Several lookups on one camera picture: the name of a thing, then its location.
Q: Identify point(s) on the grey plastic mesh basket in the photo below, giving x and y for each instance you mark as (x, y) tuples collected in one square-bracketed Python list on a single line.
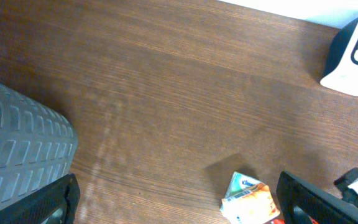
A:
[(37, 146)]

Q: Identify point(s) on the green tissue pack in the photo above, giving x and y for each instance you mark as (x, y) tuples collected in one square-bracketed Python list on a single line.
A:
[(240, 182)]

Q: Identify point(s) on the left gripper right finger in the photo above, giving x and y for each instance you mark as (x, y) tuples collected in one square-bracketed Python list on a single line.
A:
[(302, 201)]

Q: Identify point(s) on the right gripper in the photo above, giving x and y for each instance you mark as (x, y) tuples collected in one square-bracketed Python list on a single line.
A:
[(342, 183)]

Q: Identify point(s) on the orange small tissue pack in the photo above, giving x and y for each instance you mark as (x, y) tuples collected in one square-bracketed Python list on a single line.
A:
[(251, 206)]

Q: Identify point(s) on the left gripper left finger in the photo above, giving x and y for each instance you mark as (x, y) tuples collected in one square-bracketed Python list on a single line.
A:
[(55, 203)]

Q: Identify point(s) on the red snack bag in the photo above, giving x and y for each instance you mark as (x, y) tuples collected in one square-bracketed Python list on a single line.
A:
[(280, 221)]

